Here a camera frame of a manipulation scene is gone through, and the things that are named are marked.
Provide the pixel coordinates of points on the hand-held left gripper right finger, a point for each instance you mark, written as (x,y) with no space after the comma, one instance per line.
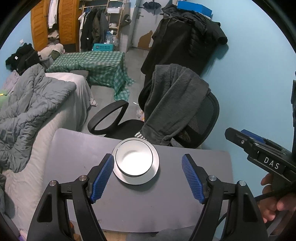
(193,180)

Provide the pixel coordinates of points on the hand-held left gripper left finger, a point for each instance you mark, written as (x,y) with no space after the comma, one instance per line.
(103,178)

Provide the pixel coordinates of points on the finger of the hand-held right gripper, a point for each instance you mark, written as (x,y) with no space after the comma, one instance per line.
(254,138)
(238,139)

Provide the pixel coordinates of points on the large white plate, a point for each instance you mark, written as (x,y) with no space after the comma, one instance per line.
(155,162)

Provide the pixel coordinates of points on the person's right hand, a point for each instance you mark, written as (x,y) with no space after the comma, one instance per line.
(270,209)

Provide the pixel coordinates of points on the black office chair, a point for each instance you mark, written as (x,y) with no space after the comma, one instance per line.
(203,115)

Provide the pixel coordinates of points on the white bed sheet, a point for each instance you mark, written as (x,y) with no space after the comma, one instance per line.
(39,157)

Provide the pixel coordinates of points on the dark grey fleece robe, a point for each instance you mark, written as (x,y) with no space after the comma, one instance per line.
(171,97)

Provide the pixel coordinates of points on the grey quilted duvet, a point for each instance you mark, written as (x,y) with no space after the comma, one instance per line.
(30,104)

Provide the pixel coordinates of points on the green checked tablecloth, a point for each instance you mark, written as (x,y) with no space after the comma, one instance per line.
(97,67)

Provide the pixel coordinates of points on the black hanging coats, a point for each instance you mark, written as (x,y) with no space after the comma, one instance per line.
(182,39)

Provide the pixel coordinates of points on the green plush toy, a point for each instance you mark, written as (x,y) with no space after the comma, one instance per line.
(3,98)

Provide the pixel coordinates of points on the teal plastic crate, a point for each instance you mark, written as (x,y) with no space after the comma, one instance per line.
(103,47)

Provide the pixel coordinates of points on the beige clothes pile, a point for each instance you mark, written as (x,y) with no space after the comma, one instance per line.
(49,53)

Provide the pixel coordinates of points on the blue box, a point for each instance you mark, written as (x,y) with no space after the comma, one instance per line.
(196,8)

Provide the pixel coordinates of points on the black clothes pile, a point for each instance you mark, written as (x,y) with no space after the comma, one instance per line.
(22,58)

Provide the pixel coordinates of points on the rack of dark clothes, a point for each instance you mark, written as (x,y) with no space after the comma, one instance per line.
(92,30)

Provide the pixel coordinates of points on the grey door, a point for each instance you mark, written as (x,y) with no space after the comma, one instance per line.
(136,25)

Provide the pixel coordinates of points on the wooden louvred wardrobe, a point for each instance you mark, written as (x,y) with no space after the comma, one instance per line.
(67,23)

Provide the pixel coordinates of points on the black folded umbrella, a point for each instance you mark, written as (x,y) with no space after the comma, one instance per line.
(151,5)

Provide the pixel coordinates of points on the wooden shelf unit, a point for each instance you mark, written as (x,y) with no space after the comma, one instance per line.
(114,14)

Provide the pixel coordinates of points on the white hanging shirt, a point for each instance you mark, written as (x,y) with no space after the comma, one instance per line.
(52,14)

